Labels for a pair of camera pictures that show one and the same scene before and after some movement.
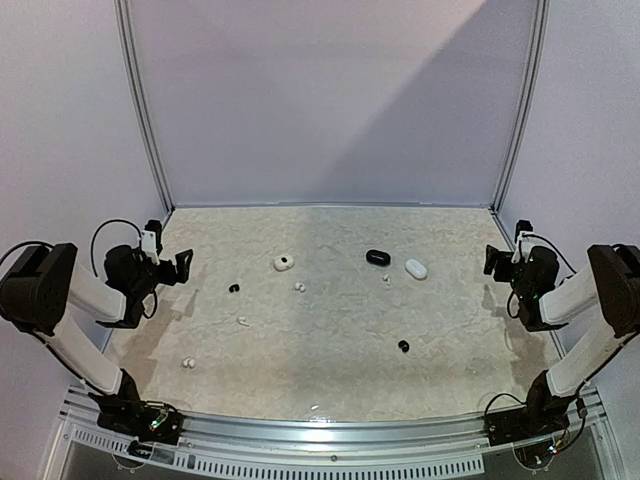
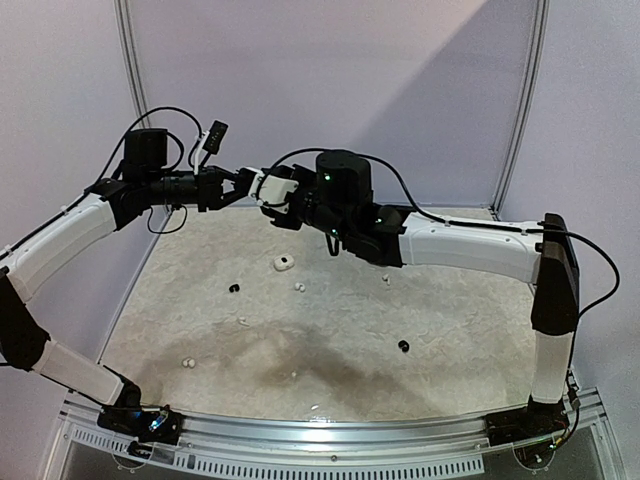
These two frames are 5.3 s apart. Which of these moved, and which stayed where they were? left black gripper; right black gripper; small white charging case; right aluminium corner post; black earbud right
Moved: right black gripper; left black gripper
Stayed: right aluminium corner post; black earbud right; small white charging case
